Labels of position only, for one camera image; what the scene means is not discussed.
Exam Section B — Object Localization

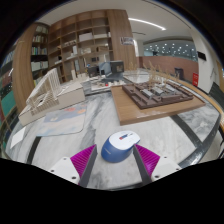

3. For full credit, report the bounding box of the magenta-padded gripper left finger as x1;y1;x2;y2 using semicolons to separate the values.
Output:
48;144;99;188

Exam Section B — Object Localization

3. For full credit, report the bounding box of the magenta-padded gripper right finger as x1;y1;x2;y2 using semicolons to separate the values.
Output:
132;143;183;186

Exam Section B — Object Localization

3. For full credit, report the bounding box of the blue and white computer mouse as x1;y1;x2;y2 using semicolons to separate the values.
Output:
100;130;141;164

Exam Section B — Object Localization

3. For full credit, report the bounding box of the grey floral mouse pad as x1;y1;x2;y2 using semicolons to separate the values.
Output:
35;102;88;138

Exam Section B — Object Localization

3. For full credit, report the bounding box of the brown model on wooden board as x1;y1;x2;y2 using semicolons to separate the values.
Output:
110;64;207;127

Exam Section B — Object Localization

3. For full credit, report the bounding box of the white paper sheet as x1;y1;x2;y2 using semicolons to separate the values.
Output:
9;126;27;150

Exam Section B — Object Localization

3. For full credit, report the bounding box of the white terraced architectural model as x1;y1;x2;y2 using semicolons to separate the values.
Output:
18;67;87;127

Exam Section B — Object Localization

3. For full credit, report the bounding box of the flat white site model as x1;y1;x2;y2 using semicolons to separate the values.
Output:
89;77;127;93

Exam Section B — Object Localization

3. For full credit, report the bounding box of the grey building model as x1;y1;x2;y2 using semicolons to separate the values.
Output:
87;59;125;80

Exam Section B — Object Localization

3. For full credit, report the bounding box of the group of small ceiling lights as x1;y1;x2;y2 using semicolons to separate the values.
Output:
146;41;198;59

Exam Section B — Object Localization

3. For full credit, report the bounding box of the dark bookshelf with books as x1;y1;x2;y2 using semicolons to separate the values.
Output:
29;23;51;84

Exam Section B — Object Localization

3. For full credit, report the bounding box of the wooden shelf unit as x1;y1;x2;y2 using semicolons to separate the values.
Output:
47;8;138;84

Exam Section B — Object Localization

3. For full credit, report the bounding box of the long ceiling light strip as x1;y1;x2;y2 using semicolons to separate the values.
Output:
127;17;167;32

